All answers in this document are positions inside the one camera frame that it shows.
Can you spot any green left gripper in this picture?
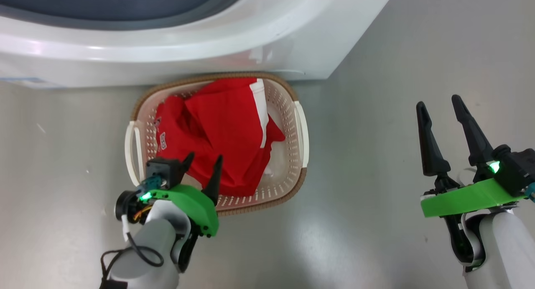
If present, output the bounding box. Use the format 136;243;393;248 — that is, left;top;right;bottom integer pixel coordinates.
144;152;223;238

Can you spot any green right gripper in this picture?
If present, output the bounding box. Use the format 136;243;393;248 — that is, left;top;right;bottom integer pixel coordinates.
416;95;530;218

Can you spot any red and white garment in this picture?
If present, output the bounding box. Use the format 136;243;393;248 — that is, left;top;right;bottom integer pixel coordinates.
154;77;286;197

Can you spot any cream laundry basket brown rim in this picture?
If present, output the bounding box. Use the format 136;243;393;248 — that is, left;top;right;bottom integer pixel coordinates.
125;72;310;217

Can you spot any white front-load washing machine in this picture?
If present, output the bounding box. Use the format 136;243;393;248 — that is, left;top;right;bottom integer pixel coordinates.
0;0;398;89

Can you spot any grey rubber door gasket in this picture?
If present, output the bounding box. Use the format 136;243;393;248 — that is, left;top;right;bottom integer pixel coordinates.
0;0;251;31

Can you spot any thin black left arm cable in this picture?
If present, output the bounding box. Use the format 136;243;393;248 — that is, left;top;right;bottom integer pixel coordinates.
99;233;164;289

